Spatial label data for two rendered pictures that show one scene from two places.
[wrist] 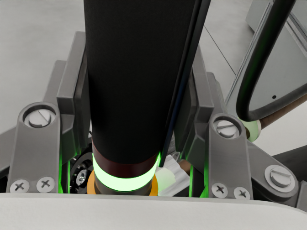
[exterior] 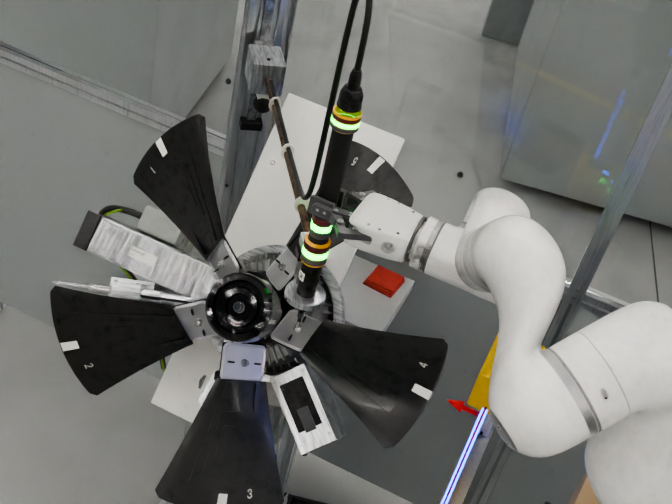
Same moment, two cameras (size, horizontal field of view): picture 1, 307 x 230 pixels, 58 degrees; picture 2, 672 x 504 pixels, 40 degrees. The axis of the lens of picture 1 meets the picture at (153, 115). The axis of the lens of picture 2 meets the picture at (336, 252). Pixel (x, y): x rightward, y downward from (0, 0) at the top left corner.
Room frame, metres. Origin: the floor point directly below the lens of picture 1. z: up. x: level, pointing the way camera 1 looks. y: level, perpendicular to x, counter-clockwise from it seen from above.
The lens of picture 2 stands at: (-0.45, 1.09, 2.29)
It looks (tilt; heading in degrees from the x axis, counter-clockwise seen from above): 37 degrees down; 295
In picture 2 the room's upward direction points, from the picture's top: 14 degrees clockwise
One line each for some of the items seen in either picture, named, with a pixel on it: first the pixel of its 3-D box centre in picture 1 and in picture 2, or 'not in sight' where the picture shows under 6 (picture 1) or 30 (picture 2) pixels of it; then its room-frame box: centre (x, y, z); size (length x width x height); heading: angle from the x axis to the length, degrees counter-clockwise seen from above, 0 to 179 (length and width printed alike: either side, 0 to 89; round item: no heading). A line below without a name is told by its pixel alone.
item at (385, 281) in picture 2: not in sight; (384, 280); (0.18, -0.59, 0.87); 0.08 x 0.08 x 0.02; 4
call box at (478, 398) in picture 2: not in sight; (506, 377); (-0.23, -0.34, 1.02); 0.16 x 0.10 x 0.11; 99
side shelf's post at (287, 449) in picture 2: not in sight; (299, 400); (0.28, -0.51, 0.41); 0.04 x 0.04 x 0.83; 9
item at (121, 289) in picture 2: not in sight; (128, 292); (0.42, 0.06, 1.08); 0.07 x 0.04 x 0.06; 20
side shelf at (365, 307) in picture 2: not in sight; (329, 282); (0.28, -0.51, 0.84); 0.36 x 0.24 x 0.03; 9
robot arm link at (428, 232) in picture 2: not in sight; (425, 244); (-0.09, -0.02, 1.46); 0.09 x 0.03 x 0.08; 99
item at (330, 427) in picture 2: not in sight; (309, 407); (0.04, -0.03, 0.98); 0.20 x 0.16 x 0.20; 99
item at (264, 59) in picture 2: not in sight; (264, 68); (0.52, -0.44, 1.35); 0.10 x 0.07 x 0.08; 134
